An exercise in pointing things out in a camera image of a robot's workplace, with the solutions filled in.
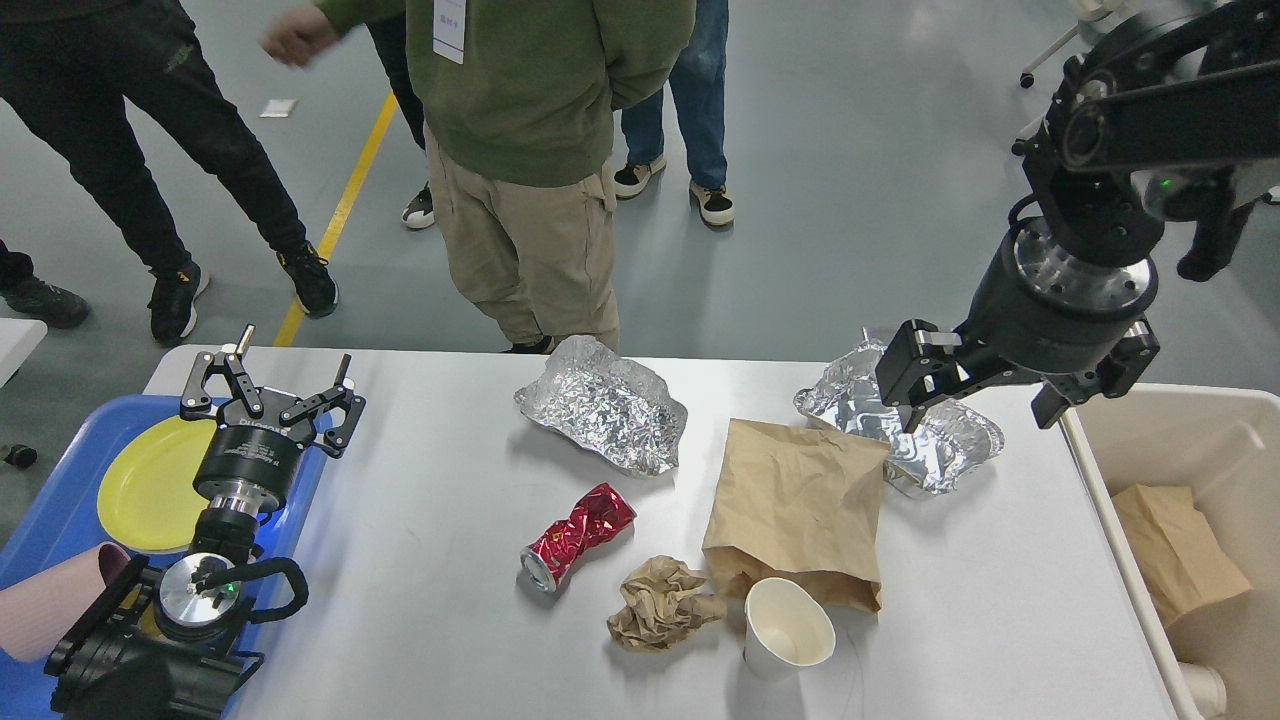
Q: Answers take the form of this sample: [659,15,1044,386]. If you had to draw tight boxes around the person blue jeans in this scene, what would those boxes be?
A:
[613,1,736,228]

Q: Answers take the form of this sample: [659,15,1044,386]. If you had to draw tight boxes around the crushed red can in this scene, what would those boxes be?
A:
[520,483,636,593]

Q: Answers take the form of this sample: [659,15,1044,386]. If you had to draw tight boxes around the person green sweater khaki trousers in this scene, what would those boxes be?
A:
[262,1,695,354]

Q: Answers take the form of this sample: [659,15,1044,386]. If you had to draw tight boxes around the person black trousers black shoes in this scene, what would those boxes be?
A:
[1,1,339,347]

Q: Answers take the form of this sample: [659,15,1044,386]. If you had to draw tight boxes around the white paper cup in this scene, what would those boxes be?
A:
[742,577,836,682]

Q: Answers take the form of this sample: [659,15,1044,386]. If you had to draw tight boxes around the crumpled brown paper ball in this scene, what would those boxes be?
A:
[605,555,727,653]

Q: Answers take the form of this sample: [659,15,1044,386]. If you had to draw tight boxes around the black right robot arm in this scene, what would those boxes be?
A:
[876,1,1277,433]

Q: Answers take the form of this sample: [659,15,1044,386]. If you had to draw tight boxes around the person dark shoes far left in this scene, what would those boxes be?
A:
[1,241,90,329]

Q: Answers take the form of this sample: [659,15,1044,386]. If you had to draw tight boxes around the beige plastic bin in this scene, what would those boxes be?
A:
[1060,383,1279,719]

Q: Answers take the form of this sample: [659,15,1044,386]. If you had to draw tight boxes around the pink mug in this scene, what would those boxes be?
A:
[1,542,131,664]

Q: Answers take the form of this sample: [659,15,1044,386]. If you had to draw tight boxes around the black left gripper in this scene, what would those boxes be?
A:
[179,325,367,512]

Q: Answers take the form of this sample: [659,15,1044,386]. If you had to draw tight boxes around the foil tray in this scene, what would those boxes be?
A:
[515,334,689,477]
[794,328,1005,498]

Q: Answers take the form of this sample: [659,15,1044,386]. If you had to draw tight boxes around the grey office chair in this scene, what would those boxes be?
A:
[1018,1,1138,88]

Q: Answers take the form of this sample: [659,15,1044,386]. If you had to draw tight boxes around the person dark trousers black sneakers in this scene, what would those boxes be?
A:
[366,12,435,231]

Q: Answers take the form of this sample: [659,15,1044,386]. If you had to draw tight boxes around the large brown paper bag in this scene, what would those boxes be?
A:
[701,419,890,614]

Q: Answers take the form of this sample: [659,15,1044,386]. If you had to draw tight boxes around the blue plastic tray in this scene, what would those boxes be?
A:
[1,395,329,719]

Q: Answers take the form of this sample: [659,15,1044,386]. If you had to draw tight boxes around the white side table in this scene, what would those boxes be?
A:
[0,316,49,387]

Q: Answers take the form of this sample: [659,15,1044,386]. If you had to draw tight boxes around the yellow plastic plate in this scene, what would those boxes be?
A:
[97,416,218,555]

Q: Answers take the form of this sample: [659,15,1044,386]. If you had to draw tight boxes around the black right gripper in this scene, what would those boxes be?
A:
[876,217,1160,434]

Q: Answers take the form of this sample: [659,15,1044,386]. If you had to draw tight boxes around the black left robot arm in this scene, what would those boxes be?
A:
[44,325,366,719]

